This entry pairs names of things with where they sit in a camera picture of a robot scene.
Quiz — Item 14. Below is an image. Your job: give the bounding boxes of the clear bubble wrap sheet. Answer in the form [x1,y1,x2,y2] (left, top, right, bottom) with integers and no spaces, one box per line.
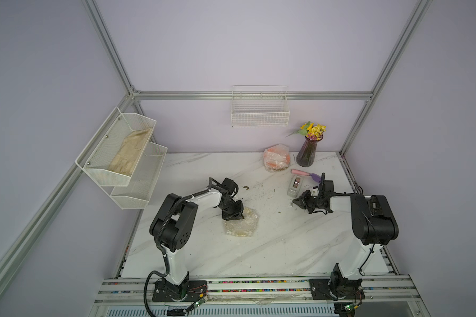
[262,143,292,173]
[222,207,260,238]

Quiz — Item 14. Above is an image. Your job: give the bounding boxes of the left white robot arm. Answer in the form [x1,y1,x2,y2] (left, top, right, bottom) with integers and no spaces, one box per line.
[149,178,244,293]

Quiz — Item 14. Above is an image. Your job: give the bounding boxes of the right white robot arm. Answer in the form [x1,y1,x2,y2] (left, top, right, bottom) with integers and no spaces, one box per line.
[292,173,399,301]

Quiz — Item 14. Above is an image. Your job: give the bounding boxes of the purple glass vase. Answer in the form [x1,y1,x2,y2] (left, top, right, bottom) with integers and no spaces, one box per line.
[296,136,324,167]

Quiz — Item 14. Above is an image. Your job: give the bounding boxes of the yellow artificial flowers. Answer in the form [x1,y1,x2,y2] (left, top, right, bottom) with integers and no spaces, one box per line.
[289,122,327,141]

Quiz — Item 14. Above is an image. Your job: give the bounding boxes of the lower white mesh shelf bin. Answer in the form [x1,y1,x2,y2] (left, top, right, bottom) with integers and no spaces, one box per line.
[111,142,167,209]

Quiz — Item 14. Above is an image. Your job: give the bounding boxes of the white mesh shelf bin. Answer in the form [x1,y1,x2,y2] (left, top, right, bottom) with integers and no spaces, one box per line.
[111,142,167,209]
[75,108,156,187]

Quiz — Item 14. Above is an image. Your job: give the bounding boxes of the beige cloth in bin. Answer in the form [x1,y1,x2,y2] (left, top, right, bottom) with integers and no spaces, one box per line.
[108,128,153,176]

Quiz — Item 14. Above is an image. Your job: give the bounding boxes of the upper white mesh shelf bin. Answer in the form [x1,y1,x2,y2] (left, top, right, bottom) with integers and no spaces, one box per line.
[75,108,156,187]

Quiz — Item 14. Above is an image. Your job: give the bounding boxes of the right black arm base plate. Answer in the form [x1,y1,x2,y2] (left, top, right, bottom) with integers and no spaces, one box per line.
[309,278,365,301]

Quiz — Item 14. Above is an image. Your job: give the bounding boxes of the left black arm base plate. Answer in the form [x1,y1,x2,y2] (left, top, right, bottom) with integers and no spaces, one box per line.
[150,279,208,302]

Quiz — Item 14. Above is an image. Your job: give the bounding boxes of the black corrugated cable conduit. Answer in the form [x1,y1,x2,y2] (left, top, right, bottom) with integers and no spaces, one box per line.
[143,177,223,317]

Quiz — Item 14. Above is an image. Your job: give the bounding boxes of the white wire wall basket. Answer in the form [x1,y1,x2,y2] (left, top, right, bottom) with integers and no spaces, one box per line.
[231,85,290,128]

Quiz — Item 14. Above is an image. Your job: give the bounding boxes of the aluminium front rail frame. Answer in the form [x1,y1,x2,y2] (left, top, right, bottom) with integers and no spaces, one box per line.
[93,275,422,306]

